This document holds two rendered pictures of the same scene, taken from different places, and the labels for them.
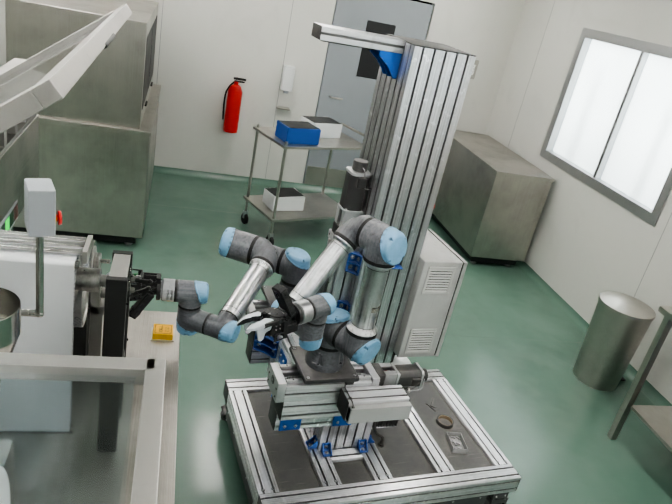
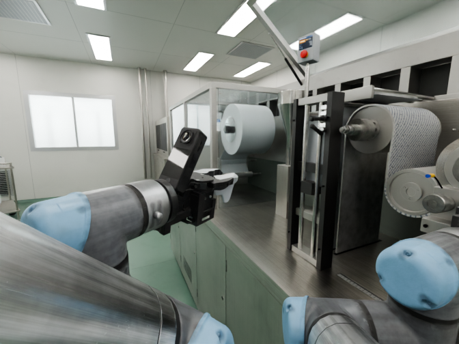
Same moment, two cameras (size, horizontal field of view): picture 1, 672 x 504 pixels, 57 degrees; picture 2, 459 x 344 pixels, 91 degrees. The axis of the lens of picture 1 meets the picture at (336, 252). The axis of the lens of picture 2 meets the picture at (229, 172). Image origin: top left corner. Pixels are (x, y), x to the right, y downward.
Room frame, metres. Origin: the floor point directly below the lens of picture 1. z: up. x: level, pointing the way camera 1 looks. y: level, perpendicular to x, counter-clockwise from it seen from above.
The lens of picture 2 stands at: (2.04, 0.15, 1.32)
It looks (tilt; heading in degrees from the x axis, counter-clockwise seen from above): 9 degrees down; 172
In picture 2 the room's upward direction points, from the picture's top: straight up
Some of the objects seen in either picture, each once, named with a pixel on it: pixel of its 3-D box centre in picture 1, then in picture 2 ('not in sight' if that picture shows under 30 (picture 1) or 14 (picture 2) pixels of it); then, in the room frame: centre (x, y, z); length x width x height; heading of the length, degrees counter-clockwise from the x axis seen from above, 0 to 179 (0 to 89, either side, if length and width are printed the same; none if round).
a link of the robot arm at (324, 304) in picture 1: (317, 307); (89, 225); (1.76, 0.02, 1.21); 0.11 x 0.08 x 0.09; 140
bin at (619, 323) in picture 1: (613, 340); not in sight; (3.79, -1.98, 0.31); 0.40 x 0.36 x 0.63; 107
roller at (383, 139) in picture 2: not in sight; (393, 130); (1.38, 0.78, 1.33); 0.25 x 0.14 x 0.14; 107
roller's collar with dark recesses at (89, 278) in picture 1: (88, 279); (362, 130); (1.42, 0.63, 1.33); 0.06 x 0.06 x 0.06; 17
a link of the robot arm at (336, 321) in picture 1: (333, 326); not in sight; (2.05, -0.05, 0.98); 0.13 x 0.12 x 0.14; 50
